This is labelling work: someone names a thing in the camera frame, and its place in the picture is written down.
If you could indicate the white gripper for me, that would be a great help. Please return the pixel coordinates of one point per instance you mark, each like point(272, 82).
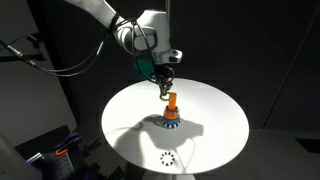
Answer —
point(165, 56)

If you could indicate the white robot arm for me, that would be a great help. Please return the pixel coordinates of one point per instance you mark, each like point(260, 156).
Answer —
point(93, 8)

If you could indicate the grey vertical pole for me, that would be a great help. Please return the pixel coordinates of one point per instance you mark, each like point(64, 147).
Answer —
point(167, 5)

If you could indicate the purple clamp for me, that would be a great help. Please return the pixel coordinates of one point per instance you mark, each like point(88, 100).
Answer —
point(68, 140)

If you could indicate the black perforated board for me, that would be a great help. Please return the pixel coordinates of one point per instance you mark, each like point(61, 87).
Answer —
point(76, 163)

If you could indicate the orange clip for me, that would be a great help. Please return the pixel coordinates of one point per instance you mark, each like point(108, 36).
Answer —
point(61, 152)

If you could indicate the silver metal bar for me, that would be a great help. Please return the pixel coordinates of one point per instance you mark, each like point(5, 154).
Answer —
point(34, 158)

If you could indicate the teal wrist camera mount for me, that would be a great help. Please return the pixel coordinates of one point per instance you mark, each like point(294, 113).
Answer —
point(144, 68)

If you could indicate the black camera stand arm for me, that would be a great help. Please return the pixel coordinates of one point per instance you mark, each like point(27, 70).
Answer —
point(23, 57)

